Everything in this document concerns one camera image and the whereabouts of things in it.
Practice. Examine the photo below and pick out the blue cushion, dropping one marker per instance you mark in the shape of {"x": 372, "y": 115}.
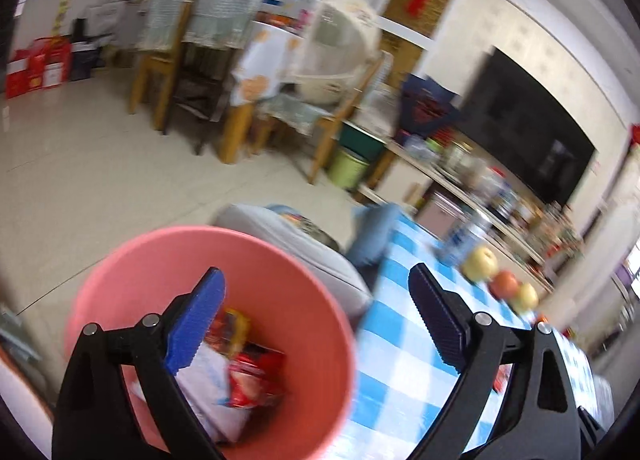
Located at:
{"x": 373, "y": 230}

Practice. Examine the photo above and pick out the white blue milk carton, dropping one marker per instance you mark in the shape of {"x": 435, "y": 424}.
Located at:
{"x": 206, "y": 387}

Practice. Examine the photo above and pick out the pink storage box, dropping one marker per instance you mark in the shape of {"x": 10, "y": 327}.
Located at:
{"x": 439, "y": 215}

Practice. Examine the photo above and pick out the dining table with cloth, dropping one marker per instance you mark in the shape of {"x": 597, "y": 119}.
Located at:
{"x": 257, "y": 76}

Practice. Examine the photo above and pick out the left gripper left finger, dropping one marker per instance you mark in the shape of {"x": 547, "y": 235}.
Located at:
{"x": 94, "y": 417}

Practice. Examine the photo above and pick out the wooden dining chair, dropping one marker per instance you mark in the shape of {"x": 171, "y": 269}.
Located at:
{"x": 288, "y": 109}

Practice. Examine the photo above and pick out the pink plastic bucket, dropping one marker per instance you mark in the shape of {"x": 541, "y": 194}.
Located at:
{"x": 140, "y": 317}

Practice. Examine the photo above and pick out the grey cushion stool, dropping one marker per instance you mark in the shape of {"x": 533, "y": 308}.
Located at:
{"x": 329, "y": 266}

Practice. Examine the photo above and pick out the cream tv cabinet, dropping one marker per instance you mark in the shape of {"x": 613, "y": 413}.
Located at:
{"x": 396, "y": 177}

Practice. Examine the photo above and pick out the red snack wrapper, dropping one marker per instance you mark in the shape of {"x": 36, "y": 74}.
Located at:
{"x": 256, "y": 377}

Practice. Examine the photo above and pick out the green trash bin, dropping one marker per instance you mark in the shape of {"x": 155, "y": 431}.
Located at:
{"x": 347, "y": 169}

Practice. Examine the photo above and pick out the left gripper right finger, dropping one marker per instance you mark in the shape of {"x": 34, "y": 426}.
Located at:
{"x": 538, "y": 418}

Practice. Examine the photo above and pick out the coffeemix sachet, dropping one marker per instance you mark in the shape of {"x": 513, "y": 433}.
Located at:
{"x": 228, "y": 333}

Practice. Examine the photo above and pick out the yellow pear right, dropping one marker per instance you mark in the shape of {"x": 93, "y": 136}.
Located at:
{"x": 525, "y": 300}

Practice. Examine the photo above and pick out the yellow pear left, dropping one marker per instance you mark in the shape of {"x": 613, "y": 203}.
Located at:
{"x": 480, "y": 265}

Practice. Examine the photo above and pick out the black flat television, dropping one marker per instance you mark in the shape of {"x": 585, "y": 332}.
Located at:
{"x": 514, "y": 118}

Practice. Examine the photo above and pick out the blue white checkered tablecloth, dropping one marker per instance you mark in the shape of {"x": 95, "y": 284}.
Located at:
{"x": 401, "y": 381}

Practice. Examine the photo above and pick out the white blue milk bottle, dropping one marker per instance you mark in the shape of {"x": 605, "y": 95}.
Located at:
{"x": 463, "y": 239}

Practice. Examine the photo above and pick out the yellow pear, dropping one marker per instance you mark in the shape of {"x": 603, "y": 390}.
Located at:
{"x": 525, "y": 300}
{"x": 480, "y": 265}

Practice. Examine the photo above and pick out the mesh food cover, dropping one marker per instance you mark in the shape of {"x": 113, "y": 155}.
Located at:
{"x": 339, "y": 41}

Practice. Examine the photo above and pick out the dark blue flower bouquet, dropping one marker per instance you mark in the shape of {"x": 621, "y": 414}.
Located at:
{"x": 426, "y": 110}

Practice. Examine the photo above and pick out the red apple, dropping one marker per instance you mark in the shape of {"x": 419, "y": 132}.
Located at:
{"x": 504, "y": 285}

